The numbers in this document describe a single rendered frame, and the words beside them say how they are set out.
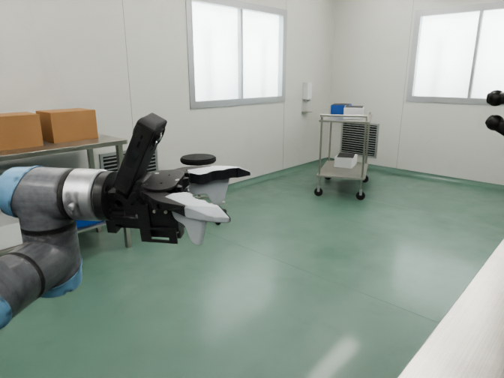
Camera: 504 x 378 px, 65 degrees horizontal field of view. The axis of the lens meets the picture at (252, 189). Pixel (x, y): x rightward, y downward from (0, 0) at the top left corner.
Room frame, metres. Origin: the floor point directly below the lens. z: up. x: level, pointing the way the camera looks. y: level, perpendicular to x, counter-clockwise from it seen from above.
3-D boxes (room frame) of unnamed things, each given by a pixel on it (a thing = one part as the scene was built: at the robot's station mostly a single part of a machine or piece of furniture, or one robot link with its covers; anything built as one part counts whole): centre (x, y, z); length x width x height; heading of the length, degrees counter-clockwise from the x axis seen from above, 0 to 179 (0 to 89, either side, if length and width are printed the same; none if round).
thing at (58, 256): (0.54, 0.31, 1.12); 0.11 x 0.08 x 0.11; 171
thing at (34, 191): (0.56, 0.31, 1.21); 0.11 x 0.08 x 0.09; 81
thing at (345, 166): (4.76, -1.13, 0.51); 0.91 x 0.58 x 1.02; 162
